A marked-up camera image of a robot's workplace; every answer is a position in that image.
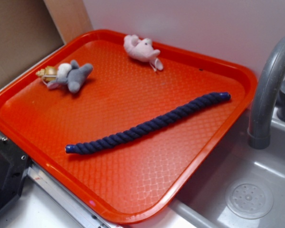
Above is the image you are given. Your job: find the aluminium rail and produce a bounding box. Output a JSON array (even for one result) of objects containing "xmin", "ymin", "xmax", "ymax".
[{"xmin": 27, "ymin": 163, "xmax": 117, "ymax": 228}]

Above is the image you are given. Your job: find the pink plush toy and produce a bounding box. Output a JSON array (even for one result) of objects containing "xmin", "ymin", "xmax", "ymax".
[{"xmin": 123, "ymin": 35, "xmax": 163, "ymax": 72}]

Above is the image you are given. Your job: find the grey toy faucet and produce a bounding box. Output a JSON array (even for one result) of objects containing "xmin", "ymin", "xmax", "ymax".
[{"xmin": 247, "ymin": 37, "xmax": 285, "ymax": 149}]

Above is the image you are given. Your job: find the grey toy sink basin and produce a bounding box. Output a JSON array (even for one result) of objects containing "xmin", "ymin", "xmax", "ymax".
[{"xmin": 170, "ymin": 113, "xmax": 285, "ymax": 228}]

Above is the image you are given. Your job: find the orange plastic tray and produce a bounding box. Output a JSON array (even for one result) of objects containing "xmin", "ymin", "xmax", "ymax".
[{"xmin": 0, "ymin": 30, "xmax": 257, "ymax": 225}]

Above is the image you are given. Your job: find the grey plush mouse toy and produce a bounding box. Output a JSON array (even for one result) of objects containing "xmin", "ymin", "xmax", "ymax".
[{"xmin": 35, "ymin": 60, "xmax": 94, "ymax": 94}]

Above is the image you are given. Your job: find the brown cardboard panel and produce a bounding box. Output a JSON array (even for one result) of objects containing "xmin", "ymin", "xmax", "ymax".
[{"xmin": 0, "ymin": 0, "xmax": 93, "ymax": 89}]

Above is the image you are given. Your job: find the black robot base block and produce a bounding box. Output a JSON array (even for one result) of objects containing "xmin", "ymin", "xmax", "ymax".
[{"xmin": 0, "ymin": 137, "xmax": 30, "ymax": 214}]

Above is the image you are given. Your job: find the blue twisted rope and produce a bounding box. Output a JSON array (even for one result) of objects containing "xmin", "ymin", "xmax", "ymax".
[{"xmin": 65, "ymin": 92, "xmax": 232, "ymax": 158}]

